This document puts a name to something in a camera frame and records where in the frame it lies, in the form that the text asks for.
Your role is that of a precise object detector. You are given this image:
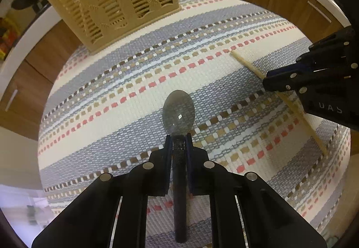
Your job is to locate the dark grey plastic spoon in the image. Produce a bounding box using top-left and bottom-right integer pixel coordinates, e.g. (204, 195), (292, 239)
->
(162, 90), (195, 243)

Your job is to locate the striped woven placemat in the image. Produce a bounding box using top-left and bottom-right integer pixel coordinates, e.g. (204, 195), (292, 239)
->
(32, 0), (358, 247)

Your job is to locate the wooden chopstick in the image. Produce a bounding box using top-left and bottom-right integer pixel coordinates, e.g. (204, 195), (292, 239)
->
(230, 49), (329, 157)

